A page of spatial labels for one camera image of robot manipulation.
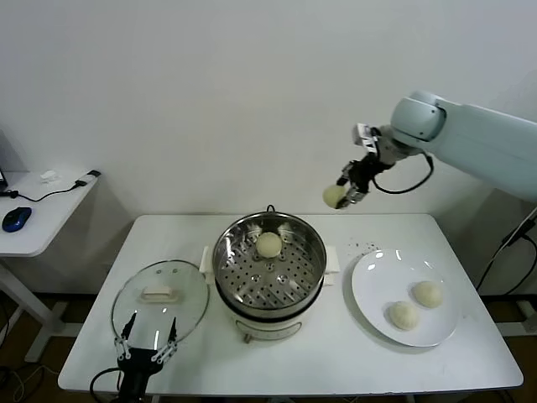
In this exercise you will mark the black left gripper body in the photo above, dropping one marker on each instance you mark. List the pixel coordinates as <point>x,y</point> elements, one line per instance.
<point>140,365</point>

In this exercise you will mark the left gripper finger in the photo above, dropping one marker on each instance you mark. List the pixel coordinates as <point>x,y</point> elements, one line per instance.
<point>170,346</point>
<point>121,342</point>

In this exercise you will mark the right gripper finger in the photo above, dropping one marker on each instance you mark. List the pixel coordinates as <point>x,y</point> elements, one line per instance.
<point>347,173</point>
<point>356,196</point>

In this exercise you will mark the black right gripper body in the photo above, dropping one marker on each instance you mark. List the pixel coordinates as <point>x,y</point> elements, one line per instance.
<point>367,172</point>

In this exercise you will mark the white steamed baozi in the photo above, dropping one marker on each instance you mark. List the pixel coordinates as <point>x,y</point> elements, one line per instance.
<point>268,245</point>
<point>403,315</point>
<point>331,196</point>
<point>428,294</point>

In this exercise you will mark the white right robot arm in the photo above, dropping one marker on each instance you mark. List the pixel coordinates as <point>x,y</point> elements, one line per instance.
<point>482,134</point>

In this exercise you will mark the perforated steel steamer basket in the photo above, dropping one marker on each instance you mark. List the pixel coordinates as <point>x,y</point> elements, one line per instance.
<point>293,273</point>

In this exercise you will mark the scattered dark crumbs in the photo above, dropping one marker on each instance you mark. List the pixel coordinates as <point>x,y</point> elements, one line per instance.
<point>369,244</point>

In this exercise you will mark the glass pot lid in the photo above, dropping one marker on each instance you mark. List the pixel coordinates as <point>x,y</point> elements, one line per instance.
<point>168,273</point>

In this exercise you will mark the white round plate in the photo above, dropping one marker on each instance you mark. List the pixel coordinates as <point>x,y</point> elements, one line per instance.
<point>377,285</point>

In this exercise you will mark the cream electric cooking pot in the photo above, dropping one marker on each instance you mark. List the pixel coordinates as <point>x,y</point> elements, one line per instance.
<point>268,327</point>

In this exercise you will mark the white side table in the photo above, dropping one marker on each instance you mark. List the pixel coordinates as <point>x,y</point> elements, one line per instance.
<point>42,218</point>

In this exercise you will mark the blue computer mouse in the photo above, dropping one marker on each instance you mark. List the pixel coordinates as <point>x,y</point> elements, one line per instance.
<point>17,219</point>

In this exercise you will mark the crumpled white tissue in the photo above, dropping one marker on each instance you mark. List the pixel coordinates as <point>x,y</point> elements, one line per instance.
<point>49,176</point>

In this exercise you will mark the dark laptop screen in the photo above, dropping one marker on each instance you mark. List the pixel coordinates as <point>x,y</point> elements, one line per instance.
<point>3,178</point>

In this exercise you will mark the white desk foot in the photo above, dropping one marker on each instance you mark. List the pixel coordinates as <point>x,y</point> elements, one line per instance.
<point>524,312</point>

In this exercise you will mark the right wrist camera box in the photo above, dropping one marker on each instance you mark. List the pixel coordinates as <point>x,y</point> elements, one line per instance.
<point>365,136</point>

